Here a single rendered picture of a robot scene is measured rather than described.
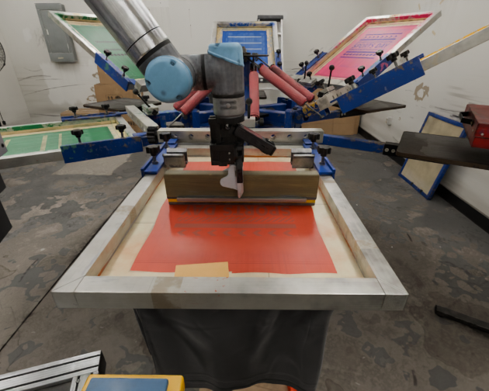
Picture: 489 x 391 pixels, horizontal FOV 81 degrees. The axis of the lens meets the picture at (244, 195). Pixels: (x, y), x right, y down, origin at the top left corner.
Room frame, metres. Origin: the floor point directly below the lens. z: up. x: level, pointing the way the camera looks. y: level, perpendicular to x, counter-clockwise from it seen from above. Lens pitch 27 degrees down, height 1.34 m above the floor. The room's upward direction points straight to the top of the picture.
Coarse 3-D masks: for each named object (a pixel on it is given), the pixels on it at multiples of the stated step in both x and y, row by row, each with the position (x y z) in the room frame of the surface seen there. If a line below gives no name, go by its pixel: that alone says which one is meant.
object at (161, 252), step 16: (176, 208) 0.68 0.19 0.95; (160, 224) 0.60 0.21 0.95; (160, 240) 0.53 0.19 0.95; (176, 240) 0.53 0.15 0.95; (192, 240) 0.53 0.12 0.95; (208, 240) 0.53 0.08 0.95; (224, 240) 0.53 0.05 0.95; (144, 256) 0.47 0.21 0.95; (160, 256) 0.47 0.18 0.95; (176, 256) 0.47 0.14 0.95; (192, 256) 0.47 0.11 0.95; (208, 256) 0.47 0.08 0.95; (224, 256) 0.47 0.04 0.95
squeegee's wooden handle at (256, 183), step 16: (176, 176) 0.68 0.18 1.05; (192, 176) 0.68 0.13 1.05; (208, 176) 0.68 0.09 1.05; (224, 176) 0.68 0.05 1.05; (256, 176) 0.68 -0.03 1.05; (272, 176) 0.68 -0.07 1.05; (288, 176) 0.68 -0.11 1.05; (304, 176) 0.68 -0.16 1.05; (176, 192) 0.68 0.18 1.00; (192, 192) 0.68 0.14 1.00; (208, 192) 0.68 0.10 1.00; (224, 192) 0.68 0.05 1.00; (256, 192) 0.68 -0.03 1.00; (272, 192) 0.68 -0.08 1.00; (288, 192) 0.68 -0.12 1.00; (304, 192) 0.68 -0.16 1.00
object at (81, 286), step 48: (144, 192) 0.70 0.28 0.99; (336, 192) 0.70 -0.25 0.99; (96, 240) 0.48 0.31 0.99; (96, 288) 0.35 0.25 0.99; (144, 288) 0.35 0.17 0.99; (192, 288) 0.35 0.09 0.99; (240, 288) 0.35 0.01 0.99; (288, 288) 0.35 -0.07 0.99; (336, 288) 0.35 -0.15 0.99; (384, 288) 0.35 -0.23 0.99
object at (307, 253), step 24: (264, 168) 0.96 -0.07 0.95; (288, 168) 0.96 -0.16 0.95; (312, 216) 0.63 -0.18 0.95; (240, 240) 0.53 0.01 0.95; (264, 240) 0.53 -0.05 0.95; (288, 240) 0.53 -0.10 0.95; (312, 240) 0.53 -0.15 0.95; (240, 264) 0.45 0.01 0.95; (264, 264) 0.45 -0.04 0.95; (288, 264) 0.45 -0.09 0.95; (312, 264) 0.45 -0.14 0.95
